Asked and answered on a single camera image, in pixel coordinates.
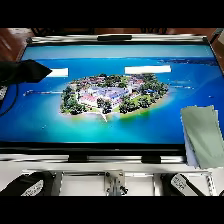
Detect white garment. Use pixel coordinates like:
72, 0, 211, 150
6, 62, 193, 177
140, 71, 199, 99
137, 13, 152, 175
182, 132, 202, 168

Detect black garment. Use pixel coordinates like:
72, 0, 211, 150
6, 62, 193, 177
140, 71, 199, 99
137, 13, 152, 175
0, 59, 54, 87

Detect pale green garment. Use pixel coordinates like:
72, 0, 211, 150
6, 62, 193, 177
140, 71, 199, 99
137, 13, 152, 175
180, 105, 224, 170

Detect black cable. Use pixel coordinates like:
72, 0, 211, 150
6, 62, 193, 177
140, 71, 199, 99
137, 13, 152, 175
0, 83, 20, 119

